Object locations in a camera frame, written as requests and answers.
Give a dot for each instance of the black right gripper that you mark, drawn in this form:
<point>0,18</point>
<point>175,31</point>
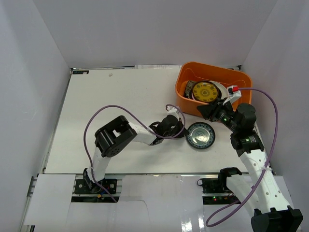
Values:
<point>213,108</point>

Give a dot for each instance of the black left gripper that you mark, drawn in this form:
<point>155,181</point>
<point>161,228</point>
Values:
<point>180,129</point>

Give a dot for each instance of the blue white porcelain plate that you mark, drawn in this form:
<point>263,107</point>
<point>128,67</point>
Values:
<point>200,135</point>

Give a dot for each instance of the yellow patterned round plate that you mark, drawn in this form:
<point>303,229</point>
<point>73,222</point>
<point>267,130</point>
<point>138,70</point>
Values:
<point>205,91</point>

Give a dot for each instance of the cream round plate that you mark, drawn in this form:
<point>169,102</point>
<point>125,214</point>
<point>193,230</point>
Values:
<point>222,91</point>

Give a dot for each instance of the black floral rectangular plate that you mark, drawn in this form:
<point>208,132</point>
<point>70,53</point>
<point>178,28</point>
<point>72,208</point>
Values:
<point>188,89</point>

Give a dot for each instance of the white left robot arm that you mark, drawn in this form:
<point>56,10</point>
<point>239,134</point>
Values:
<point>112,138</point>

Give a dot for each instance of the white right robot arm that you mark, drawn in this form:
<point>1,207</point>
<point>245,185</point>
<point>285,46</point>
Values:
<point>268,208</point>

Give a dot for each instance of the orange plastic bin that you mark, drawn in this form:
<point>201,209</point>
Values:
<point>195,71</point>

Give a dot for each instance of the dark label sticker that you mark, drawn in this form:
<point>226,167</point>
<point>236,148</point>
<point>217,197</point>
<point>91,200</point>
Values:
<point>80,72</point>

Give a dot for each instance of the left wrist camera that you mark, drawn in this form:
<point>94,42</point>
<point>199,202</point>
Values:
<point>173,111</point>

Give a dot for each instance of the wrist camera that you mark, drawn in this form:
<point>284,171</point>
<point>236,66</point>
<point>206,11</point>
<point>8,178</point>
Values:
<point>234,93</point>
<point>173,111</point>

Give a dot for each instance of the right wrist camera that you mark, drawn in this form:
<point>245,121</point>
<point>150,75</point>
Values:
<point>234,93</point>

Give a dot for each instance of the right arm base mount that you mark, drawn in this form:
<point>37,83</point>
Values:
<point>214,194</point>

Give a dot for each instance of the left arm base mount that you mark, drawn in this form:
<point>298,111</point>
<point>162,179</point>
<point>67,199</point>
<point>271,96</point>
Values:
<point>83,194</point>

